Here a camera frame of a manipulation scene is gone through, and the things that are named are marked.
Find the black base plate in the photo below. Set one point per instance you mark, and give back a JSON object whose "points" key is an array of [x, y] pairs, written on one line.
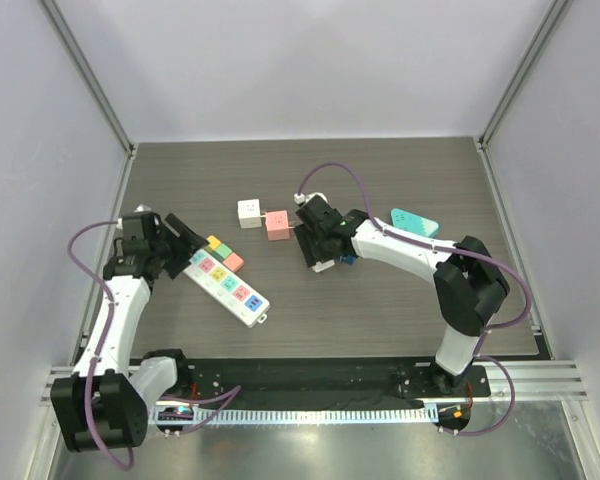
{"points": [[328, 384]]}

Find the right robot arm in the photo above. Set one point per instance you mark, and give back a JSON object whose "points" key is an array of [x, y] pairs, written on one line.
{"points": [[469, 289]]}

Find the teal triangular socket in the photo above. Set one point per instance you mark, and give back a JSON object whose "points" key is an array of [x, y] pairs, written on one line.
{"points": [[413, 223]]}

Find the pink plug adapter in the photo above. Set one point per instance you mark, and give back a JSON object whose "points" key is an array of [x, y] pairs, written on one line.
{"points": [[233, 262]]}

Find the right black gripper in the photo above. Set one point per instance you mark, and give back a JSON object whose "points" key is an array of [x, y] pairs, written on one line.
{"points": [[309, 245]]}

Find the aluminium frame post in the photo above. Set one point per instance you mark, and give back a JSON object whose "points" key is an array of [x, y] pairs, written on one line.
{"points": [[549, 24], [71, 45]]}

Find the green plug adapter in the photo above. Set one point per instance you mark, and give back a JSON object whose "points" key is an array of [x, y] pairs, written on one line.
{"points": [[222, 251]]}

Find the white slotted cable duct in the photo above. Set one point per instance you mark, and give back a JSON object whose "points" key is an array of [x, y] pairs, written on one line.
{"points": [[180, 417]]}

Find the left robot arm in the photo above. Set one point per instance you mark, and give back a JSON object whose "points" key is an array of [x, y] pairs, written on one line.
{"points": [[101, 405]]}

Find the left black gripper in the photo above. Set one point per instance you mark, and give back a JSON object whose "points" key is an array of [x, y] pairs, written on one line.
{"points": [[195, 241]]}

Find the right aluminium frame post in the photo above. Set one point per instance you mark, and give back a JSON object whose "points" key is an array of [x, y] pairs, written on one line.
{"points": [[549, 24]]}

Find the left aluminium frame post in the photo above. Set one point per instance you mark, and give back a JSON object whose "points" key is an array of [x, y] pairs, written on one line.
{"points": [[71, 45]]}

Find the aluminium front rail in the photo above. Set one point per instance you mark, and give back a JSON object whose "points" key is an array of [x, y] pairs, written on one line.
{"points": [[533, 380]]}

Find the white power strip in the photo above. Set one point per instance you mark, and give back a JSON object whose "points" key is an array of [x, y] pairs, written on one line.
{"points": [[241, 300]]}

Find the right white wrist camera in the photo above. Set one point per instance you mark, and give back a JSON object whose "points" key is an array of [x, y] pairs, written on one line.
{"points": [[302, 198]]}

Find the pink cube socket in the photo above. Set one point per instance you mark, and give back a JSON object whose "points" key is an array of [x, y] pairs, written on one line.
{"points": [[277, 225]]}

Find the white cube socket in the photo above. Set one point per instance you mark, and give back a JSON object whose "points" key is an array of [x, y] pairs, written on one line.
{"points": [[249, 214]]}

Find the yellow plug adapter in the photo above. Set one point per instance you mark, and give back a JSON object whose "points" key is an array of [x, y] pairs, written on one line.
{"points": [[213, 243]]}

